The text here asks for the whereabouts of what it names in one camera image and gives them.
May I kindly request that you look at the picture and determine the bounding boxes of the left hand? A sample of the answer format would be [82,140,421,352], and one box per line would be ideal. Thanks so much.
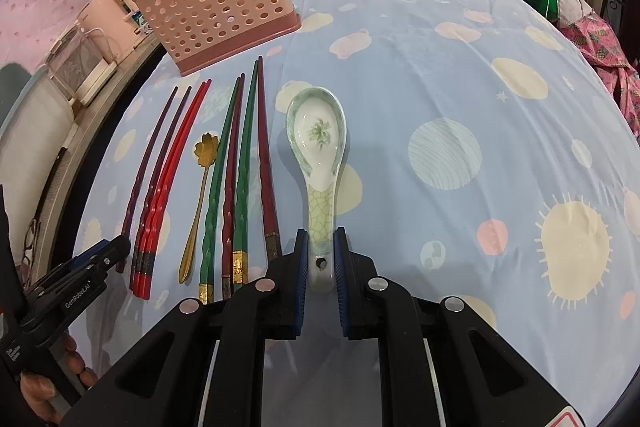
[20,331,99,425]

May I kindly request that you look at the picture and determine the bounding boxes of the bright red chopstick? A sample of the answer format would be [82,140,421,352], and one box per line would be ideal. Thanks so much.
[145,79,212,301]
[130,80,210,300]

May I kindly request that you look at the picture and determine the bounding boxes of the pink floral cloth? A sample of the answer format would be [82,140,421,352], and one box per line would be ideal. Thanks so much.
[560,13,640,139]

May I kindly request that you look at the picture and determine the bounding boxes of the gold flower spoon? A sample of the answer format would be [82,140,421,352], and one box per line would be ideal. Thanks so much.
[178,132,219,284]

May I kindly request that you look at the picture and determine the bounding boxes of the maroon chopstick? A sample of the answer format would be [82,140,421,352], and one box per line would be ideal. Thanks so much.
[221,74,245,300]
[257,56,282,262]

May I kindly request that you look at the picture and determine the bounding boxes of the eyeglasses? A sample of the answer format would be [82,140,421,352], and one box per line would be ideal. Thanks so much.
[20,218,40,288]

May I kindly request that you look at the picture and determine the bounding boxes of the pink perforated utensil holder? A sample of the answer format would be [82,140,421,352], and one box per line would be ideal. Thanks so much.
[134,0,302,76]

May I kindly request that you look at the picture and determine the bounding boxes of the white green ceramic spoon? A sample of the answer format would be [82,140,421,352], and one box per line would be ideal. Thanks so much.
[285,87,347,293]

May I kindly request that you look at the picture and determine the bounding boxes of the green chopstick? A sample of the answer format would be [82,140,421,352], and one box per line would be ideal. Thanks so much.
[231,60,259,291]
[198,74,244,305]

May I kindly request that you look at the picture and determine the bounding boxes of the pink electric kettle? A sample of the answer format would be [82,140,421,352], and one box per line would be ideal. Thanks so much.
[77,0,145,64]

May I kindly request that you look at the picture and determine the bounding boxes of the blue planet-print tablecloth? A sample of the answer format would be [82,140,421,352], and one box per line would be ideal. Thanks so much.
[72,0,639,426]

